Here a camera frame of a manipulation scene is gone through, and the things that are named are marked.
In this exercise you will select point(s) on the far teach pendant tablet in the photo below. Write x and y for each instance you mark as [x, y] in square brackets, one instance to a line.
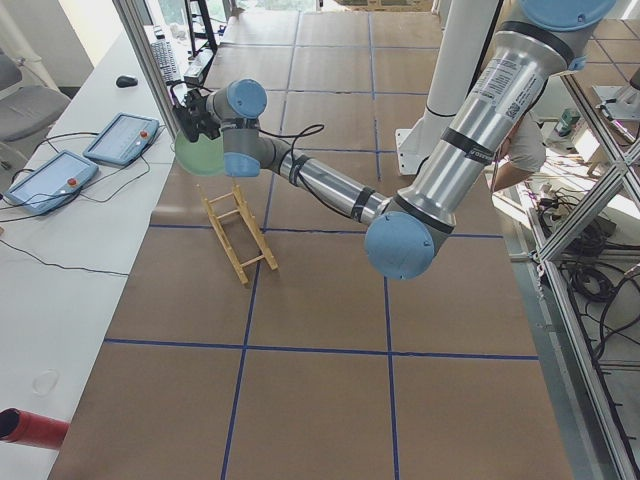
[123, 140]

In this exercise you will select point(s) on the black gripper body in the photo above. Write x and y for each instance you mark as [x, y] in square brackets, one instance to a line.
[199, 107]

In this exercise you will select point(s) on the aluminium frame structure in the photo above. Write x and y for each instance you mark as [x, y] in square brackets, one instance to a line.
[548, 252]

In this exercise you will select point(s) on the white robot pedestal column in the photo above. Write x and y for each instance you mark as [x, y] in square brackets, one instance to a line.
[468, 30]

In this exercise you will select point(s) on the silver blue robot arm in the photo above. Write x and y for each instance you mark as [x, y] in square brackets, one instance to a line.
[538, 40]

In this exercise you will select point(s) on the wooden dish rack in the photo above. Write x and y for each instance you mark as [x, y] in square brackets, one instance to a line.
[237, 230]

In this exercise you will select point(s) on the grey office chair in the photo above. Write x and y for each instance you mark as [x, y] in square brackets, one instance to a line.
[25, 110]

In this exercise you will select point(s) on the black computer mouse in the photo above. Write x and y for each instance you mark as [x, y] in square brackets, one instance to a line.
[126, 81]

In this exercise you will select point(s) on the person in white shirt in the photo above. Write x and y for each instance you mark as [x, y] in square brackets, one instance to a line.
[524, 152]

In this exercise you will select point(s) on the teach pendant tablet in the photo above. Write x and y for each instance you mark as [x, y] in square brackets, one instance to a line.
[52, 183]
[123, 140]

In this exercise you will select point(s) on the near teach pendant tablet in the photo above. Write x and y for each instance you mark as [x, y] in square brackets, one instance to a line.
[52, 183]

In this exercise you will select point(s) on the red cylinder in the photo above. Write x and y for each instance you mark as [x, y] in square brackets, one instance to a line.
[30, 429]

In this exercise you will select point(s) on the black keyboard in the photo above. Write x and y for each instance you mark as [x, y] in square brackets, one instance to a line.
[164, 56]

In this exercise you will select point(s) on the light green plate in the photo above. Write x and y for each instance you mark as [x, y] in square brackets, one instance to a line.
[201, 158]

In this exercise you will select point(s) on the brown paper table cover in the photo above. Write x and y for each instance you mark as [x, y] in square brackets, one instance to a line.
[321, 369]

